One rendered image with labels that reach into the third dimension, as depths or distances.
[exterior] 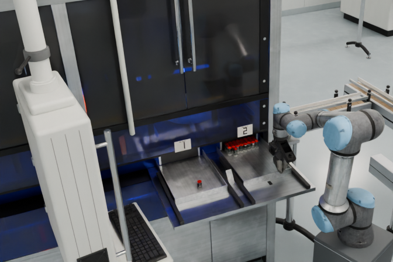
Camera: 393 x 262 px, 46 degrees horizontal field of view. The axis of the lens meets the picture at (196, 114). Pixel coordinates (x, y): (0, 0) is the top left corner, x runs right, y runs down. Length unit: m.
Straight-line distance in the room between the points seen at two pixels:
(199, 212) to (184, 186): 0.21
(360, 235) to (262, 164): 0.61
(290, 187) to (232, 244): 0.73
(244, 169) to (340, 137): 0.80
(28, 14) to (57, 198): 0.61
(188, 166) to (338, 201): 0.84
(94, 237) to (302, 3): 6.56
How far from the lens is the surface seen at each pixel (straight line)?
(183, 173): 2.38
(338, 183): 1.87
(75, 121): 1.55
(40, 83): 1.69
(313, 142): 4.30
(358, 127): 1.73
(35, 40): 1.65
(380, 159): 3.16
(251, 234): 2.88
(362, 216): 2.05
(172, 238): 2.67
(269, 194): 2.23
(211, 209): 2.15
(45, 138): 1.54
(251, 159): 2.46
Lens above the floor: 2.26
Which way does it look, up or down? 28 degrees down
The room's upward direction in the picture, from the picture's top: 4 degrees counter-clockwise
